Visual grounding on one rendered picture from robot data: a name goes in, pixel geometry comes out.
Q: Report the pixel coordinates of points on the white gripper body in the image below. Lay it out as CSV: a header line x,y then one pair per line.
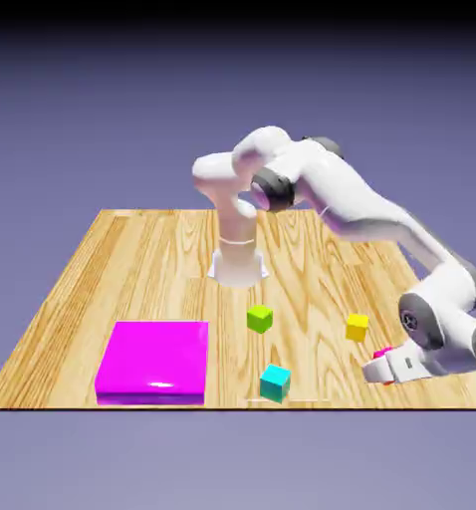
x,y
385,369

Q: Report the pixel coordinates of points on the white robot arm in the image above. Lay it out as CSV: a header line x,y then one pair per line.
x,y
349,191

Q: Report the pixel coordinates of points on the small pink cube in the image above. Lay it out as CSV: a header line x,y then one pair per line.
x,y
382,352

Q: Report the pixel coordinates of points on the small yellow cube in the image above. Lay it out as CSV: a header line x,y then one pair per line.
x,y
356,326

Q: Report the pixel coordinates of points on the small cyan cube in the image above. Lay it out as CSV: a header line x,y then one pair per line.
x,y
275,381

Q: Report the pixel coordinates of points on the small green cube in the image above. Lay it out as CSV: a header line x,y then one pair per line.
x,y
259,318

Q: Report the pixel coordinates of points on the large magenta box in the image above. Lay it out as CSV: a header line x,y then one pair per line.
x,y
154,358

